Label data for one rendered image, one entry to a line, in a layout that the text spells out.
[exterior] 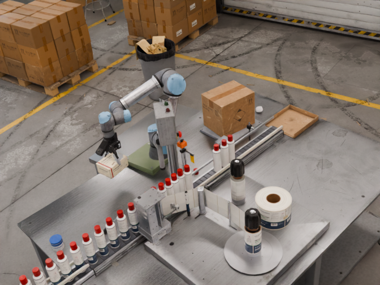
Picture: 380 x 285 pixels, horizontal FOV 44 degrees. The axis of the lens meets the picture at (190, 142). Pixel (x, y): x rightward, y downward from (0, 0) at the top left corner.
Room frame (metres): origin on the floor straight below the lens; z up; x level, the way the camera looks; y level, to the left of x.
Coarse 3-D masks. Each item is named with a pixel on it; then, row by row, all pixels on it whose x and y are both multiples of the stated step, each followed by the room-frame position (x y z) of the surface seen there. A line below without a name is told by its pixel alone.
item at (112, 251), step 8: (272, 128) 2.77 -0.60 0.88; (264, 136) 2.69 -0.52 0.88; (272, 136) 2.68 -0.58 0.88; (248, 144) 2.62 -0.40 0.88; (240, 152) 2.54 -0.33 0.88; (208, 176) 2.32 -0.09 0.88; (208, 184) 2.25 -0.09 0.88; (120, 240) 1.86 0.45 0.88; (128, 240) 1.85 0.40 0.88; (112, 248) 1.80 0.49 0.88; (120, 248) 1.80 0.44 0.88; (96, 264) 1.70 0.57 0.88
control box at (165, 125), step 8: (160, 104) 2.29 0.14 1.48; (160, 112) 2.21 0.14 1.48; (160, 120) 2.15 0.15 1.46; (168, 120) 2.15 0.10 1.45; (160, 128) 2.15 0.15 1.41; (168, 128) 2.15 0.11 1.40; (160, 136) 2.15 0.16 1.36; (168, 136) 2.15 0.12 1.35; (176, 136) 2.16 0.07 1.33; (160, 144) 2.15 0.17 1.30; (168, 144) 2.15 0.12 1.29
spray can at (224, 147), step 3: (222, 141) 2.40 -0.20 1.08; (225, 141) 2.40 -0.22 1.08; (222, 144) 2.40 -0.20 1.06; (225, 144) 2.40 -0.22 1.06; (222, 147) 2.40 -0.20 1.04; (225, 147) 2.40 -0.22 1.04; (222, 150) 2.40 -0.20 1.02; (225, 150) 2.39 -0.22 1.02; (222, 153) 2.40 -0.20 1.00; (225, 153) 2.39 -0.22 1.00; (222, 156) 2.40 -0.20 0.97; (225, 156) 2.39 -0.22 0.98; (228, 156) 2.41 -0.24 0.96; (222, 159) 2.40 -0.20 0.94; (225, 159) 2.39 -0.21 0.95; (228, 159) 2.40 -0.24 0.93; (222, 162) 2.40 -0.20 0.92; (225, 162) 2.39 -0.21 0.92; (228, 162) 2.40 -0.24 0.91; (222, 165) 2.40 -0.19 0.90; (225, 165) 2.39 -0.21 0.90
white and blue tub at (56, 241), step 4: (52, 236) 1.92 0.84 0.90; (56, 236) 1.92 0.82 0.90; (60, 236) 1.92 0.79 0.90; (52, 240) 1.89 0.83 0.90; (56, 240) 1.89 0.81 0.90; (60, 240) 1.89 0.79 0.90; (52, 244) 1.87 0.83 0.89; (56, 244) 1.87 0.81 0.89; (60, 244) 1.88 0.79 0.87; (56, 248) 1.87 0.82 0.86; (60, 248) 1.88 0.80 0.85
